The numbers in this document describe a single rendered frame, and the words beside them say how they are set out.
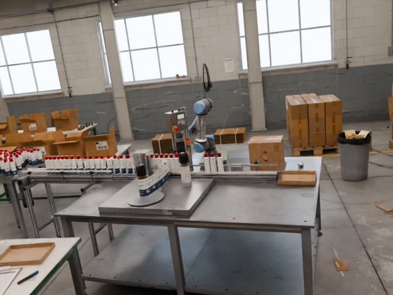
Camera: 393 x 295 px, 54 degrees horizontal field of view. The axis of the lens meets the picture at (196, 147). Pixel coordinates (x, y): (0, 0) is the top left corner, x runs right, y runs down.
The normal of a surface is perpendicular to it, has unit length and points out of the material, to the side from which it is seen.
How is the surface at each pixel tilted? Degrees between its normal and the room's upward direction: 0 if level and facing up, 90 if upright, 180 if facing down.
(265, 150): 90
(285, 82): 90
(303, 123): 88
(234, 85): 90
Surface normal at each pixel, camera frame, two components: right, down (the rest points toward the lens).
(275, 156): -0.30, 0.28
